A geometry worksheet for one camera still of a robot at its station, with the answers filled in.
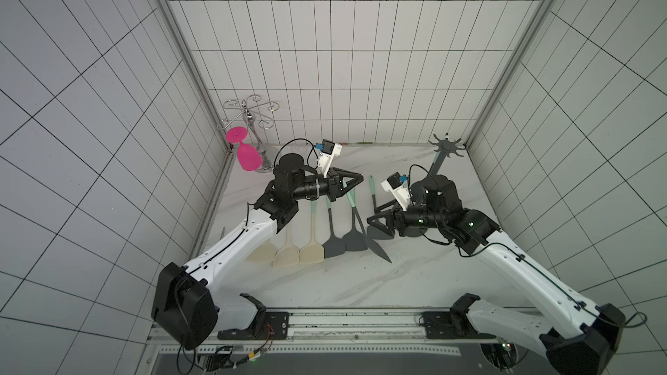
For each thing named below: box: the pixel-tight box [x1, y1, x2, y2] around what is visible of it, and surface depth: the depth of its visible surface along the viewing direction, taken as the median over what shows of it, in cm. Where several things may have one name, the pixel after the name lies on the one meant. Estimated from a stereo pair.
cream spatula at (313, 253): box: [298, 199, 324, 265], surface depth 87 cm
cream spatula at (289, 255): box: [272, 225, 300, 268], surface depth 87 cm
